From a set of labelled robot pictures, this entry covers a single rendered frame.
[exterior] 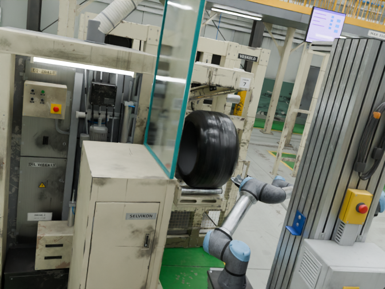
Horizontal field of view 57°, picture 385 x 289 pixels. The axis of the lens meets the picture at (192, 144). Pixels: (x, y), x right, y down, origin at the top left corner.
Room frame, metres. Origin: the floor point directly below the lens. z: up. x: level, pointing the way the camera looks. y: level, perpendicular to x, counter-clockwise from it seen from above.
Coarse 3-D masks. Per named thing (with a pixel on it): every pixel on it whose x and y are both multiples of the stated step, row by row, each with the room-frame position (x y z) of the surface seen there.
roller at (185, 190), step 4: (184, 188) 2.36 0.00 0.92; (188, 188) 2.37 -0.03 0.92; (192, 188) 2.38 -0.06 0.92; (196, 188) 2.39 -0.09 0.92; (200, 188) 2.41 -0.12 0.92; (204, 188) 2.42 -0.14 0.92; (208, 188) 2.44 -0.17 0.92; (212, 188) 2.45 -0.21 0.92; (216, 188) 2.47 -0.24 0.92; (220, 188) 2.48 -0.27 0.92; (184, 192) 2.34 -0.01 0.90; (188, 192) 2.36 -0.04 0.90; (192, 192) 2.37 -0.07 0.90; (196, 192) 2.38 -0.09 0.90; (200, 192) 2.39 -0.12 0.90; (204, 192) 2.40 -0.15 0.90; (208, 192) 2.42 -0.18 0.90; (212, 192) 2.43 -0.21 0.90; (216, 192) 2.44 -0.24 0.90; (220, 192) 2.46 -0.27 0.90
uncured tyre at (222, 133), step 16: (192, 112) 2.57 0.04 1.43; (208, 112) 2.50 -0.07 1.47; (192, 128) 2.79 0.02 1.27; (208, 128) 2.34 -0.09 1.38; (224, 128) 2.39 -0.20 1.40; (192, 144) 2.81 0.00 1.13; (208, 144) 2.28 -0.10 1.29; (224, 144) 2.32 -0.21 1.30; (192, 160) 2.76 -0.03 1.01; (208, 160) 2.26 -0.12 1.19; (224, 160) 2.30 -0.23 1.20; (192, 176) 2.33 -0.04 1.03; (208, 176) 2.29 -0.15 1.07; (224, 176) 2.34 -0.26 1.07
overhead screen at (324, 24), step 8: (312, 8) 6.02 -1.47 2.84; (320, 8) 6.02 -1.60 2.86; (312, 16) 5.99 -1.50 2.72; (320, 16) 6.03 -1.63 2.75; (328, 16) 6.06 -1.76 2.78; (336, 16) 6.09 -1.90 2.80; (344, 16) 6.13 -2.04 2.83; (312, 24) 6.00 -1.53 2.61; (320, 24) 6.04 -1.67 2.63; (328, 24) 6.07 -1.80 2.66; (336, 24) 6.10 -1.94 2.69; (312, 32) 6.01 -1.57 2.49; (320, 32) 6.05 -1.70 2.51; (328, 32) 6.08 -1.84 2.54; (336, 32) 6.11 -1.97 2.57; (304, 40) 6.01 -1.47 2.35; (312, 40) 6.02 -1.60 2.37; (320, 40) 6.05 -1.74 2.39; (328, 40) 6.09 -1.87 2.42
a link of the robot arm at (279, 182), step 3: (276, 177) 2.34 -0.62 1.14; (279, 177) 2.32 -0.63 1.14; (282, 177) 2.33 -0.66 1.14; (273, 180) 2.33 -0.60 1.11; (276, 180) 2.31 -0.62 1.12; (279, 180) 2.31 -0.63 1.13; (282, 180) 2.31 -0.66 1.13; (273, 183) 2.30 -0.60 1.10; (276, 183) 2.29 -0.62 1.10; (279, 183) 2.29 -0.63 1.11; (282, 183) 2.28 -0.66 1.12; (285, 183) 2.28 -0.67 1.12; (276, 186) 2.28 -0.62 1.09; (279, 186) 2.28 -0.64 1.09; (282, 186) 2.27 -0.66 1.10; (285, 186) 2.26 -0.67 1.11
